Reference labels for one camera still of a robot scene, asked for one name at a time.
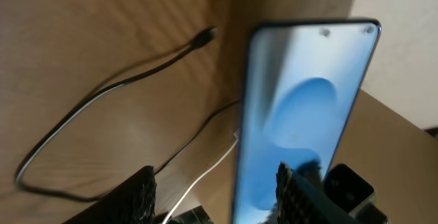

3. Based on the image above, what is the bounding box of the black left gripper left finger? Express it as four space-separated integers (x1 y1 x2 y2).
64 166 157 224

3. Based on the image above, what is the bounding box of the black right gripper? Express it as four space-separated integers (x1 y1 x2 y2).
324 164 389 224

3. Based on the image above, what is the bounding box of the blue Galaxy smartphone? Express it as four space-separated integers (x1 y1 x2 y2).
230 18 382 224

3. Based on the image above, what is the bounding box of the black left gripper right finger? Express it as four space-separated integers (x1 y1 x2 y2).
275 161 359 224

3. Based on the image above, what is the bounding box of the black USB charging cable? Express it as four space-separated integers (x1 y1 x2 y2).
13 26 242 203

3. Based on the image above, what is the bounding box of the white power strip cord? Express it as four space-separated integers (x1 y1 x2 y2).
160 129 240 224

